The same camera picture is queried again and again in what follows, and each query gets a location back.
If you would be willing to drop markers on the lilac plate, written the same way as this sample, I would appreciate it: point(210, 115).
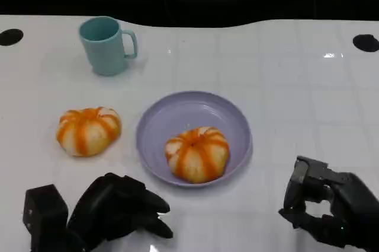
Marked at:
point(183, 109)

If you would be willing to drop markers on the orange and white bread roll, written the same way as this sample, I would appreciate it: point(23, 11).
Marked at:
point(197, 154)
point(89, 133)

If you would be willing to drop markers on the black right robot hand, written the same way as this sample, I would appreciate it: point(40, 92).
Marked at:
point(352, 204)

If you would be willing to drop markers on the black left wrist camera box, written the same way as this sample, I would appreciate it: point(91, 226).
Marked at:
point(44, 207)

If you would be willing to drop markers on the pale green mug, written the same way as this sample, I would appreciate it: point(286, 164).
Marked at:
point(103, 52)

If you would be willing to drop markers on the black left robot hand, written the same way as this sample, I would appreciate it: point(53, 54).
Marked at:
point(103, 207)

